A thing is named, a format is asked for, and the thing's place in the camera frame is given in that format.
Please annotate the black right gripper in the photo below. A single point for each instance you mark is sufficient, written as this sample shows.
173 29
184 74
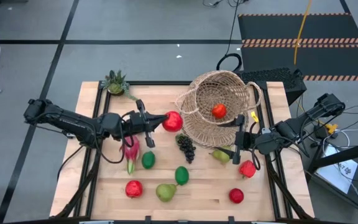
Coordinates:
250 141

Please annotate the large green lime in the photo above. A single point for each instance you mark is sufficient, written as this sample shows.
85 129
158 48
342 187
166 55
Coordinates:
148 160
181 175

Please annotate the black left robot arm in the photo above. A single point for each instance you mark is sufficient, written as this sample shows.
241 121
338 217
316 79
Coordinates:
67 121

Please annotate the yellow tag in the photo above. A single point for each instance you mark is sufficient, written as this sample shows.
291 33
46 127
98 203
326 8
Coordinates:
255 117

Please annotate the orange red tomato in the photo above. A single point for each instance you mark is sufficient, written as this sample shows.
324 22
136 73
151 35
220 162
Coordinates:
219 111

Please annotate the red apple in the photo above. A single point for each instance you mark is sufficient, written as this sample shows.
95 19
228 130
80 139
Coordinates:
236 195
134 188
174 122

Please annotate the black stand bar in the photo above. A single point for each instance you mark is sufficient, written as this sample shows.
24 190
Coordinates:
346 154

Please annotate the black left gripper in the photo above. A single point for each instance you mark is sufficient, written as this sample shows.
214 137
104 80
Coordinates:
134 124

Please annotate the black aluminium table frame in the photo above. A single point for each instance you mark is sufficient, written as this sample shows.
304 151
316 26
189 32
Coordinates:
166 82

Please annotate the red bell pepper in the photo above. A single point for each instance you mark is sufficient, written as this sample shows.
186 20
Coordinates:
247 169

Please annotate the potted succulent plant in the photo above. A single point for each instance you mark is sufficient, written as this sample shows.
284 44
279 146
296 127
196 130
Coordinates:
115 85

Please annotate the black hazard-striped floor mat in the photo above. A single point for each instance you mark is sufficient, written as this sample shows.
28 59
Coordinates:
291 28

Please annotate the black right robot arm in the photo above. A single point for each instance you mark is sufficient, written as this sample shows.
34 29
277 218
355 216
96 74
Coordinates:
303 123

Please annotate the pink dragon fruit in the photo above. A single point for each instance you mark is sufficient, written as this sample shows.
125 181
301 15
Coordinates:
132 155

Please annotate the white paper sheet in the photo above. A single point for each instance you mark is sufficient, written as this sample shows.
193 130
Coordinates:
337 175

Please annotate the black computer case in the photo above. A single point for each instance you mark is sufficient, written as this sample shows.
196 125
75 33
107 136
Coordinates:
278 77

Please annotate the green pear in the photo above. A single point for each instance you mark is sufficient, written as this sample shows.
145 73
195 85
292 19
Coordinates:
165 193
222 160

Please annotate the dark grape bunch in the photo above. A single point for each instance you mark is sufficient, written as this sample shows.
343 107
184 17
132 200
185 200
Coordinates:
186 149

